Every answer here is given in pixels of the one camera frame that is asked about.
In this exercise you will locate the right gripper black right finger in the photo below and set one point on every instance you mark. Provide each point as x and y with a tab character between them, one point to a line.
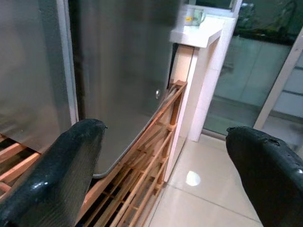
272	179

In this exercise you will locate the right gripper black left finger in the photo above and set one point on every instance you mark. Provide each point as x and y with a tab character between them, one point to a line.
49	179

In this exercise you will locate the silver fridge door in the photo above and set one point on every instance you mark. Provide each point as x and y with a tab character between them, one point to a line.
123	71

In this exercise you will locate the silver fridge body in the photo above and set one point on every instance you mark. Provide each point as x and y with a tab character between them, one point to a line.
26	71

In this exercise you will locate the wooden slatted rack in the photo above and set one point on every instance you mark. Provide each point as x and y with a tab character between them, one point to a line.
146	151

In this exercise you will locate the glass sliding door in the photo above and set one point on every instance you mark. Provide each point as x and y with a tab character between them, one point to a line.
255	71

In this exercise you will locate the white side counter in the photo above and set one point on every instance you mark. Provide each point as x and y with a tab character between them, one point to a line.
203	71

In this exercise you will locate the clear glass pitcher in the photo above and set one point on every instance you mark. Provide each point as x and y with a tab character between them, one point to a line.
193	15

